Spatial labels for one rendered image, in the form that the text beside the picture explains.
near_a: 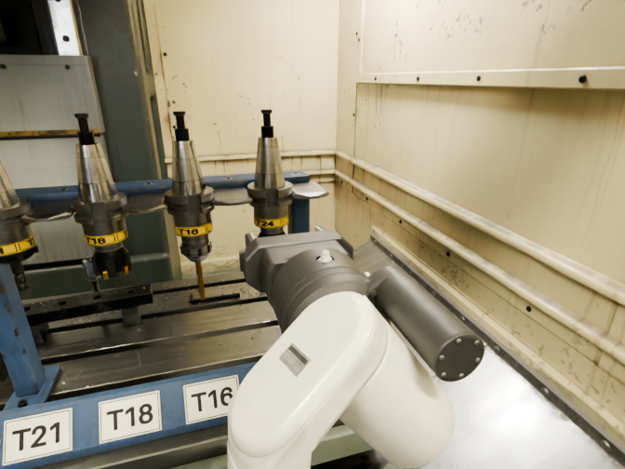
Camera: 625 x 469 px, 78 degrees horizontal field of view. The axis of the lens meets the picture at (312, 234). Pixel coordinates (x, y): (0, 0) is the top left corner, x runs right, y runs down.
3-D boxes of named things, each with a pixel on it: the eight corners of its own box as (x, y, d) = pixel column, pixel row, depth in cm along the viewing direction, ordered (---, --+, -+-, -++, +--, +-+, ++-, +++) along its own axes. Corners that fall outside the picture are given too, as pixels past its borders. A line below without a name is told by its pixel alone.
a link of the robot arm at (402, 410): (330, 382, 36) (386, 502, 26) (257, 314, 31) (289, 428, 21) (425, 304, 36) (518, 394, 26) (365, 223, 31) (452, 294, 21)
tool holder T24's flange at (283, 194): (289, 194, 59) (288, 179, 58) (295, 207, 54) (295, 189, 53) (247, 197, 58) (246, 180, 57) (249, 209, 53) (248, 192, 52)
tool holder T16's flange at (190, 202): (208, 200, 57) (206, 183, 56) (219, 211, 52) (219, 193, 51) (164, 207, 54) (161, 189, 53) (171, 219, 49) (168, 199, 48)
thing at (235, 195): (254, 205, 52) (253, 199, 52) (213, 208, 50) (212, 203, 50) (246, 192, 58) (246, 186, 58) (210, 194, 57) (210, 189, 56)
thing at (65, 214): (69, 221, 46) (67, 215, 46) (18, 225, 45) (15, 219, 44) (83, 204, 52) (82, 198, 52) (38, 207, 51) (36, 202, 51)
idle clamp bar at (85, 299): (156, 320, 81) (151, 293, 78) (7, 350, 72) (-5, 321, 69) (155, 308, 85) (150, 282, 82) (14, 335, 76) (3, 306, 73)
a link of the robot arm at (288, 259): (350, 207, 43) (402, 250, 33) (347, 284, 47) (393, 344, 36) (235, 219, 40) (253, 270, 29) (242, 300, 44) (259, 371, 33)
